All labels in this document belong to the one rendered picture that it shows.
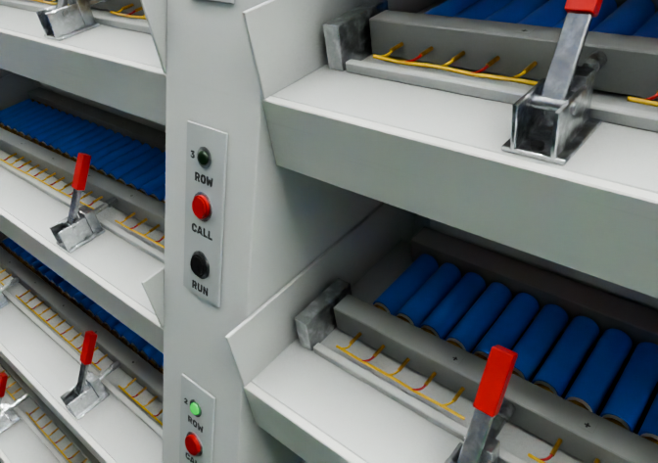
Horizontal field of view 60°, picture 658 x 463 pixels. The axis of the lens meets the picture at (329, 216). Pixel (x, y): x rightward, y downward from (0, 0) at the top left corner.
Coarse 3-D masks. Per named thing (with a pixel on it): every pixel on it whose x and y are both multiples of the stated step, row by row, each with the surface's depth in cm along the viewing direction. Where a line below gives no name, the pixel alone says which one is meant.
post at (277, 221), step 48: (192, 0) 36; (240, 0) 33; (192, 48) 36; (240, 48) 34; (192, 96) 37; (240, 96) 34; (240, 144) 35; (240, 192) 36; (288, 192) 38; (336, 192) 42; (240, 240) 37; (288, 240) 39; (336, 240) 43; (240, 288) 38; (192, 336) 43; (240, 384) 40; (240, 432) 41
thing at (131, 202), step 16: (0, 128) 77; (0, 144) 76; (16, 144) 73; (32, 144) 72; (0, 160) 73; (16, 160) 72; (32, 160) 70; (48, 160) 68; (64, 160) 67; (32, 176) 68; (48, 176) 67; (64, 176) 66; (96, 176) 63; (96, 192) 62; (112, 192) 59; (128, 192) 59; (128, 208) 58; (144, 208) 56; (160, 208) 55; (160, 224) 55; (160, 240) 54
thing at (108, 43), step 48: (0, 0) 64; (48, 0) 63; (96, 0) 51; (144, 0) 36; (0, 48) 57; (48, 48) 49; (96, 48) 46; (144, 48) 44; (96, 96) 48; (144, 96) 42
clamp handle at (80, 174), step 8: (80, 160) 55; (88, 160) 55; (80, 168) 55; (88, 168) 55; (80, 176) 55; (72, 184) 56; (80, 184) 55; (72, 192) 56; (80, 192) 56; (72, 200) 56; (72, 208) 56; (72, 216) 56
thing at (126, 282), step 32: (0, 96) 87; (160, 128) 70; (0, 192) 68; (32, 192) 67; (64, 192) 66; (0, 224) 67; (32, 224) 61; (128, 224) 58; (64, 256) 55; (96, 256) 55; (128, 256) 54; (96, 288) 53; (128, 288) 50; (160, 288) 44; (128, 320) 51; (160, 320) 45
